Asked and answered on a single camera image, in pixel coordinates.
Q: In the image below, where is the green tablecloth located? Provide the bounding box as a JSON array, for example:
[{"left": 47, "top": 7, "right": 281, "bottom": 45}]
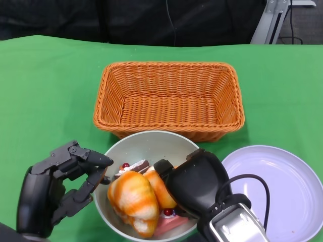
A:
[{"left": 0, "top": 34, "right": 323, "bottom": 242}]

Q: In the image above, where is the black fabric backdrop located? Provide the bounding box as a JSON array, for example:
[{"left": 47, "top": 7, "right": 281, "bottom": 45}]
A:
[{"left": 0, "top": 0, "right": 267, "bottom": 48}]

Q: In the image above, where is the chocolate cake slice with cherry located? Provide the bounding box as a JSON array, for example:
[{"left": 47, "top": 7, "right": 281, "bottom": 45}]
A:
[{"left": 113, "top": 159, "right": 150, "bottom": 180}]

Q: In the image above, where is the round orange pumpkin-shaped bread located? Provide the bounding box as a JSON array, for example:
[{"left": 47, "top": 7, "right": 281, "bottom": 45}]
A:
[{"left": 145, "top": 165, "right": 179, "bottom": 209}]

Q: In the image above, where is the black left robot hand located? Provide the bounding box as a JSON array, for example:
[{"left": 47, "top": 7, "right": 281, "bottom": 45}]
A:
[{"left": 16, "top": 140, "right": 114, "bottom": 239}]

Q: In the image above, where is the pale grey-green bowl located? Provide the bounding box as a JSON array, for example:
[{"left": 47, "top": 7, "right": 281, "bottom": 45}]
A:
[{"left": 93, "top": 130, "right": 202, "bottom": 241}]

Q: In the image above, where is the pink cake block with cherry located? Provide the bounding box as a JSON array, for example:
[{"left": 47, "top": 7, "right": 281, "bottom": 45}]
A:
[{"left": 152, "top": 208, "right": 196, "bottom": 237}]

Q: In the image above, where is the black cable on floor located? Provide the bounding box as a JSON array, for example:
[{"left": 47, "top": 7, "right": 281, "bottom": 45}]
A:
[{"left": 277, "top": 5, "right": 303, "bottom": 45}]

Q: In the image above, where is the black cable at right wrist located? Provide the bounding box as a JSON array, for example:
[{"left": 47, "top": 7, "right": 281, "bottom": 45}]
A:
[{"left": 219, "top": 173, "right": 272, "bottom": 231}]

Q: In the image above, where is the long orange croissant bread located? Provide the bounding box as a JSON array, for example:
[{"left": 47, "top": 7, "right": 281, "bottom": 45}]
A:
[{"left": 107, "top": 170, "right": 160, "bottom": 238}]

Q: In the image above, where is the lavender plate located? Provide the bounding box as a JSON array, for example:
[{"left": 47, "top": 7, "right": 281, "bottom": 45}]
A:
[{"left": 221, "top": 145, "right": 317, "bottom": 242}]

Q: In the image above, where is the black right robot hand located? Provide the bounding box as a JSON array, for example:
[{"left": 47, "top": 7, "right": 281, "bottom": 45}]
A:
[{"left": 153, "top": 148, "right": 251, "bottom": 223}]

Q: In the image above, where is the orange wicker basket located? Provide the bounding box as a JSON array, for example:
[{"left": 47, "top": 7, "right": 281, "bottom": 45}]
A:
[{"left": 92, "top": 61, "right": 245, "bottom": 143}]

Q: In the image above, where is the grey metal stand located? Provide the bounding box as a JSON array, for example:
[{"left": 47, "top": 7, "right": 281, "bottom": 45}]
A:
[{"left": 250, "top": 0, "right": 318, "bottom": 45}]

